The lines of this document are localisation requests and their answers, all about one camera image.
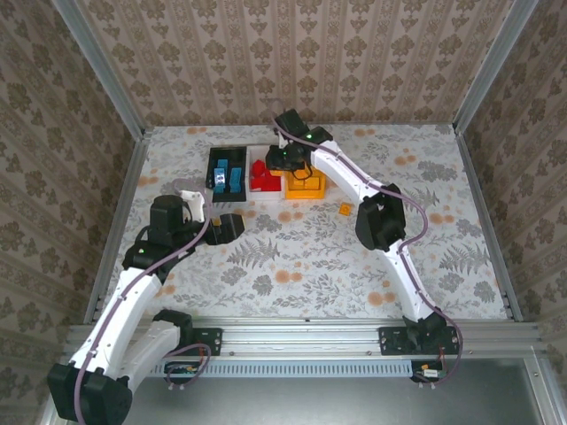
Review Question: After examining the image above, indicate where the aluminium side rail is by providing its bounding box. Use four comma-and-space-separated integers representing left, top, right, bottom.
82, 129, 152, 325
454, 127, 524, 323

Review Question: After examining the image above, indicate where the floral print tablecloth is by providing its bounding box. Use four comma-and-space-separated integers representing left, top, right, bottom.
95, 123, 510, 321

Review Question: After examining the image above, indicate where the yellow plastic container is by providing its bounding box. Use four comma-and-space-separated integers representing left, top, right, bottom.
283, 167, 329, 202

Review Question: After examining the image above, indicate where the black plastic container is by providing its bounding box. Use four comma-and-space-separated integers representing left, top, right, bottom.
205, 146, 250, 205

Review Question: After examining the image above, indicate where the grey metal base panel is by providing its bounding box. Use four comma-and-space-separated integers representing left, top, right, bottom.
43, 358, 567, 425

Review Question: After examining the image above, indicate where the aluminium frame post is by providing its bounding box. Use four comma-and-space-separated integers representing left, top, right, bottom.
453, 0, 540, 134
50, 0, 148, 138

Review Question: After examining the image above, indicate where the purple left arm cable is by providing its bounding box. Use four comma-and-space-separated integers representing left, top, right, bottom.
73, 178, 213, 425

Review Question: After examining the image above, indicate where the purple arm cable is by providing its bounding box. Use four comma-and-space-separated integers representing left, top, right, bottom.
270, 99, 465, 390
73, 178, 213, 425

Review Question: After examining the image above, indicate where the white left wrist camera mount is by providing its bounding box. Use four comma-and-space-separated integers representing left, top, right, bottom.
176, 189, 208, 224

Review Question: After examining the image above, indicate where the thin black cable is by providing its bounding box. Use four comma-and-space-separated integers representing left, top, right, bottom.
289, 159, 315, 182

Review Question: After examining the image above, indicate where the white plastic container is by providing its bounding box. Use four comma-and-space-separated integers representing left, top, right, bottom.
246, 145, 285, 203

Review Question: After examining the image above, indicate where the aluminium front rail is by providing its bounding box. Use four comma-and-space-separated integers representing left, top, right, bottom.
65, 317, 549, 358

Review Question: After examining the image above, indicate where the small circuit board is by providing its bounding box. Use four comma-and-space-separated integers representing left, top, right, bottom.
164, 360, 201, 385
410, 360, 447, 384

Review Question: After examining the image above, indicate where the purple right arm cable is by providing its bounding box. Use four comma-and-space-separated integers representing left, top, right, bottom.
270, 99, 465, 390

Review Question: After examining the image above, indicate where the grey slotted cable duct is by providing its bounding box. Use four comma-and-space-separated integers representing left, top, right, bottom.
145, 359, 416, 379

